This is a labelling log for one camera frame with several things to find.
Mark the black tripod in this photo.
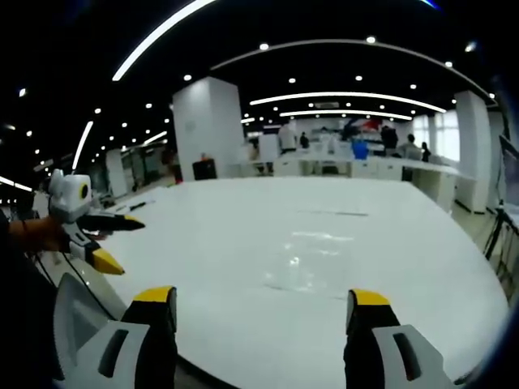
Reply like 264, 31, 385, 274
483, 199, 519, 263

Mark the black cable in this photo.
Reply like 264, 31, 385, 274
59, 247, 118, 323

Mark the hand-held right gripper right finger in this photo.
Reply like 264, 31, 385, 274
343, 288, 459, 389

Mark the long curved ceiling light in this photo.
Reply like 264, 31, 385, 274
111, 0, 218, 82
249, 91, 448, 114
278, 109, 414, 122

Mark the black box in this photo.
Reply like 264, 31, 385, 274
191, 158, 218, 182

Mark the short ceiling light strip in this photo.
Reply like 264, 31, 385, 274
71, 120, 95, 171

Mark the group of ceiling spot lights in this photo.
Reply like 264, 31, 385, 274
0, 35, 498, 203

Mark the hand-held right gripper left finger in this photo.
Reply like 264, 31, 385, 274
75, 285, 180, 389

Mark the person's left hand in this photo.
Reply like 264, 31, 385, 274
24, 216, 71, 254

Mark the long white counter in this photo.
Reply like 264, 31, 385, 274
233, 153, 479, 214

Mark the person's dark clothing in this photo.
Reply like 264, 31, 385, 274
0, 210, 62, 389

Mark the clear resealable bag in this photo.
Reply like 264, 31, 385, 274
262, 209, 371, 301

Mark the blue bin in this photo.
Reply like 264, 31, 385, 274
350, 139, 370, 162

